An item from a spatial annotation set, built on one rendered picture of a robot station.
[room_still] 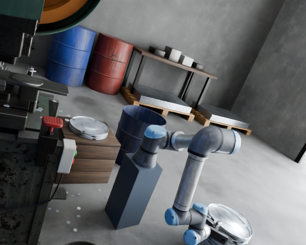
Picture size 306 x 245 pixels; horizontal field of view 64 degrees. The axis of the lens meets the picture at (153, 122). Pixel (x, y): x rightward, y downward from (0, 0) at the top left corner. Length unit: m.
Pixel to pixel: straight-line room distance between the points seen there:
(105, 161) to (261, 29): 5.06
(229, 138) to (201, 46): 4.32
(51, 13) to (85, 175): 1.08
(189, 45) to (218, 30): 0.70
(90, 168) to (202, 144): 1.02
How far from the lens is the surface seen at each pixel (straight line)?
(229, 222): 1.68
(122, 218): 1.62
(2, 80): 1.17
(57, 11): 1.51
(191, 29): 5.17
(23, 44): 1.15
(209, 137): 1.07
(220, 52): 5.66
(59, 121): 0.94
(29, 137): 1.05
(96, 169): 1.88
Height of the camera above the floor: 1.15
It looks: 19 degrees down
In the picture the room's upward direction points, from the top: 21 degrees clockwise
